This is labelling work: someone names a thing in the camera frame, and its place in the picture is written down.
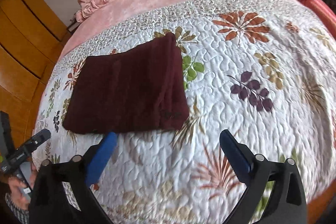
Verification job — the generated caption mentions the person's left hand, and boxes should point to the person's left hand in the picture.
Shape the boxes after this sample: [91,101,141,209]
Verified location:
[8,162,38,210]

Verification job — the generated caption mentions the left bedside table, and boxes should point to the left bedside table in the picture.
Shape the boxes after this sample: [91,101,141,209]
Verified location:
[67,19,80,35]

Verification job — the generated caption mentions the checkered sleeve left forearm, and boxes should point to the checkered sleeve left forearm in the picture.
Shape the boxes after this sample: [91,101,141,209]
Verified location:
[5,193,29,224]

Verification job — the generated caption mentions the wooden wardrobe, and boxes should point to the wooden wardrobe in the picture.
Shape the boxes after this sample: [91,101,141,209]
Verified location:
[0,0,71,147]

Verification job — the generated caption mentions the orange striped pillow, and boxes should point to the orange striped pillow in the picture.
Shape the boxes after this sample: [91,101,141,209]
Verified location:
[298,0,336,38]

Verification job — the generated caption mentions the dark maroon pants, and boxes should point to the dark maroon pants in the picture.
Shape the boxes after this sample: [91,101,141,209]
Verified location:
[63,32,189,134]

